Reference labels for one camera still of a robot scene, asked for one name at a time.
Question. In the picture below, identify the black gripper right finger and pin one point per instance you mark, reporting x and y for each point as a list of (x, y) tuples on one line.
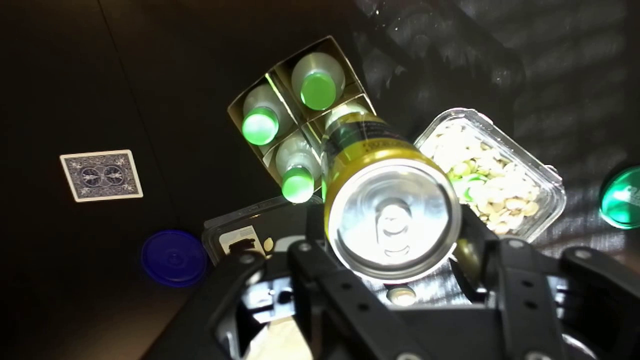
[(533, 300)]

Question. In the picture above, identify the cardboard four-bottle carton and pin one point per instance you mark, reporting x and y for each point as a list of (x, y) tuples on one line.
[(286, 74)]

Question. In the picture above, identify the white bottle with green cap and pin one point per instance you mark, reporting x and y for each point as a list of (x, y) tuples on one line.
[(261, 120), (343, 117), (318, 83), (299, 170)]

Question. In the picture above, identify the small black labelled box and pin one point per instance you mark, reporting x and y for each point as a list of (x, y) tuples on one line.
[(293, 217)]

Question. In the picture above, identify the clear plastic container of nuts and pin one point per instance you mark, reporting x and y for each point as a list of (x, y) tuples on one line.
[(500, 181)]

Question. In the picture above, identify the loose pistachio nuts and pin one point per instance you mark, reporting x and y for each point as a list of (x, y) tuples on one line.
[(268, 244)]

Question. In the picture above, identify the green plastic spoon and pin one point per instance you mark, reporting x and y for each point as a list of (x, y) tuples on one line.
[(467, 182)]

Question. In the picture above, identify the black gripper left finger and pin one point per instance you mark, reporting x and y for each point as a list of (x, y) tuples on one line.
[(320, 300)]

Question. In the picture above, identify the yellow and black drink can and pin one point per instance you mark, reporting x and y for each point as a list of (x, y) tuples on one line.
[(390, 220)]

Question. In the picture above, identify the playing card pack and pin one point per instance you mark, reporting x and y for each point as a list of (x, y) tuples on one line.
[(101, 175)]

